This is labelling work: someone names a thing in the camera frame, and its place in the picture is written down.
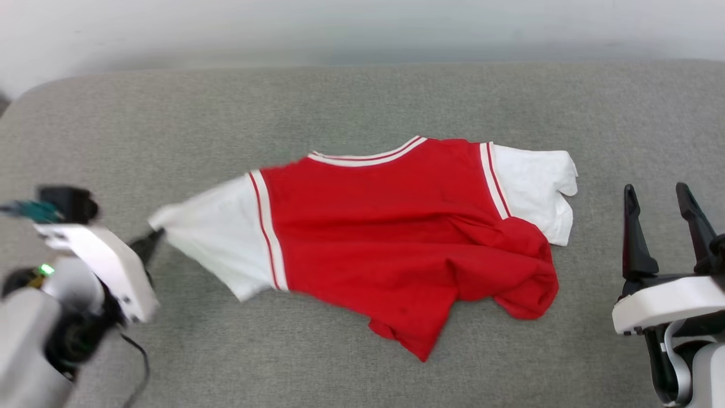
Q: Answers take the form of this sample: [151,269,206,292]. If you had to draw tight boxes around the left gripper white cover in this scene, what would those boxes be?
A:
[3,223,166,325]

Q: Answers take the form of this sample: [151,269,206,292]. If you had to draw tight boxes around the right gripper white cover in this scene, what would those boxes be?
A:
[612,182,725,341]

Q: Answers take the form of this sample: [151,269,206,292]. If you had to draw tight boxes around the red and white shirt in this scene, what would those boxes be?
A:
[148,135,579,362]

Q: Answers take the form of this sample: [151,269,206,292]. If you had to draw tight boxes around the grey fabric sofa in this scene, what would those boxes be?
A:
[0,59,725,408]

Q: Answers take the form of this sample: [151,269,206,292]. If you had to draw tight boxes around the teal left camera connector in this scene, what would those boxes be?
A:
[0,200,64,224]

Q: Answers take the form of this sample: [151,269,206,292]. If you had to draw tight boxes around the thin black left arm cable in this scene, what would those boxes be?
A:
[118,332,151,408]

